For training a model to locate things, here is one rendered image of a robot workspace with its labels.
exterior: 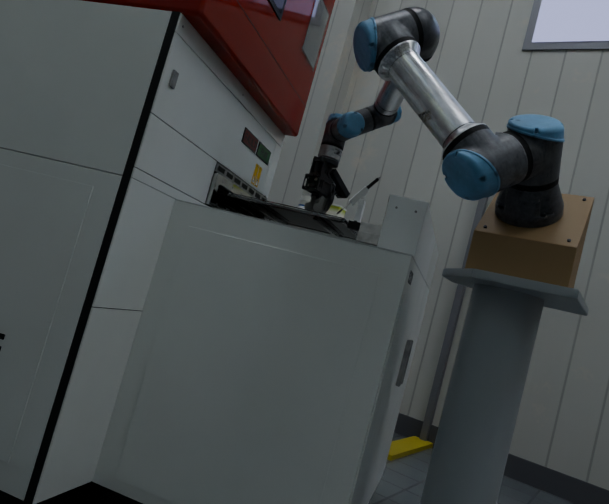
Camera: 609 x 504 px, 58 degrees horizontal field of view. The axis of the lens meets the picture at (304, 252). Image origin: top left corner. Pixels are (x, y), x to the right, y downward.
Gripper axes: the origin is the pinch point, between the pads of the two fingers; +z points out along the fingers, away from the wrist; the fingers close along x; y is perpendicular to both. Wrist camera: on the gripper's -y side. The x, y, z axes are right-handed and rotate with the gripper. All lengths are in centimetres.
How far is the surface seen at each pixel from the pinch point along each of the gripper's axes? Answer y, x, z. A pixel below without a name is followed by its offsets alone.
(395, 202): 22, 45, -3
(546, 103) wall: -185, -17, -126
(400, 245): 20, 49, 7
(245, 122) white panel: 28.8, -13.0, -22.4
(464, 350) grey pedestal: 9, 65, 27
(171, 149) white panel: 60, 3, -2
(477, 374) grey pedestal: 10, 70, 31
